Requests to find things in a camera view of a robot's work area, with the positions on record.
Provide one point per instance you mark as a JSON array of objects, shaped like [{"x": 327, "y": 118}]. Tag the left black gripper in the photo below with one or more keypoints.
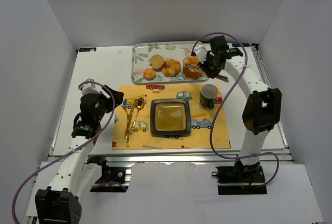
[{"x": 111, "y": 98}]

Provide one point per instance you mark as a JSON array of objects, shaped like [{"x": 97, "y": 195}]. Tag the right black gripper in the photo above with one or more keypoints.
[{"x": 211, "y": 69}]

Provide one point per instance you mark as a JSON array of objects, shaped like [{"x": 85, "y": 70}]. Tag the metal tongs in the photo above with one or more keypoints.
[{"x": 194, "y": 68}]

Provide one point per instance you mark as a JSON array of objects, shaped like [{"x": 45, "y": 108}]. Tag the large round orange bread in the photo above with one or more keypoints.
[{"x": 191, "y": 60}]

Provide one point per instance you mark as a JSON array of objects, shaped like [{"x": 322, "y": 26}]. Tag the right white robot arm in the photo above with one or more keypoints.
[{"x": 263, "y": 104}]

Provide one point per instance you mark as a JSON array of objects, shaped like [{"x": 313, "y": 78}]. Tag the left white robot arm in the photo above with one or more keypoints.
[{"x": 60, "y": 202}]

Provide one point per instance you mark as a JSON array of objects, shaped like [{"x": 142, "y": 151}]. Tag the croissant shaped bread roll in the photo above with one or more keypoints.
[{"x": 172, "y": 68}]

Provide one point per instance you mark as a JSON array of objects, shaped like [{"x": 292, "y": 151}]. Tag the cut muffin bread piece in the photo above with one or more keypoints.
[{"x": 157, "y": 62}]

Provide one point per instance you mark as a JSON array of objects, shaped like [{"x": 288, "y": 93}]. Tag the dark green mug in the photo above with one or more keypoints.
[{"x": 208, "y": 95}]

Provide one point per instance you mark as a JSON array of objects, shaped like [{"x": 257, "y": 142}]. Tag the gold spoon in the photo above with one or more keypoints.
[{"x": 139, "y": 106}]

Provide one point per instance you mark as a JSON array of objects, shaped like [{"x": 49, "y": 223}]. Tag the yellow vehicle print placemat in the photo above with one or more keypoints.
[{"x": 202, "y": 122}]

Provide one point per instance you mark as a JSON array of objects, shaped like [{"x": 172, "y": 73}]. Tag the small round bun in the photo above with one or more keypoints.
[{"x": 149, "y": 73}]

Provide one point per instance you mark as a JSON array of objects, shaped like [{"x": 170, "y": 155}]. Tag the right blue corner label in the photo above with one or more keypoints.
[{"x": 245, "y": 44}]

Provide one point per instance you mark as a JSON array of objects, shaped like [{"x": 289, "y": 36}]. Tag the blue corner label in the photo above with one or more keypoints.
[
  {"x": 87, "y": 49},
  {"x": 245, "y": 44}
]

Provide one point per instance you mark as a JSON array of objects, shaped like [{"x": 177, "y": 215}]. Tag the gold fork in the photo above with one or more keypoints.
[{"x": 129, "y": 119}]

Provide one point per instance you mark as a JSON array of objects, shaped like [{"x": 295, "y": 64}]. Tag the floral white serving tray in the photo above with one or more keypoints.
[{"x": 177, "y": 50}]

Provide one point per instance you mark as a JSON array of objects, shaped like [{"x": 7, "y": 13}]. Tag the black square plate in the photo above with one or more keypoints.
[{"x": 170, "y": 118}]

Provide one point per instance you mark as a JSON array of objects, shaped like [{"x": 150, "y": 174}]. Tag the left blue corner label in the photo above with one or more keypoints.
[{"x": 87, "y": 49}]

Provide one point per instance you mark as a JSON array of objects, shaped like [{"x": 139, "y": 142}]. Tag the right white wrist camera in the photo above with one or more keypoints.
[{"x": 200, "y": 52}]

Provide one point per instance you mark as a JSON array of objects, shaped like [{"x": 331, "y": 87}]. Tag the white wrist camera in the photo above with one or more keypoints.
[
  {"x": 200, "y": 52},
  {"x": 88, "y": 87}
]

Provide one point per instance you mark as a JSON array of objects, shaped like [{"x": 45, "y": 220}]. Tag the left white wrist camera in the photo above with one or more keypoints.
[{"x": 88, "y": 87}]

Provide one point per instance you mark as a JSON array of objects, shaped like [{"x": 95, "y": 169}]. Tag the aluminium frame rail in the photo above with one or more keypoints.
[{"x": 197, "y": 156}]

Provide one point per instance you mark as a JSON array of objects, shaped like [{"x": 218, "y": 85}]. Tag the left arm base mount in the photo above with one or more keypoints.
[{"x": 113, "y": 178}]

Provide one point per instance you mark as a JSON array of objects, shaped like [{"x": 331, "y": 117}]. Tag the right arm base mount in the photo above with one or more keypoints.
[{"x": 231, "y": 182}]

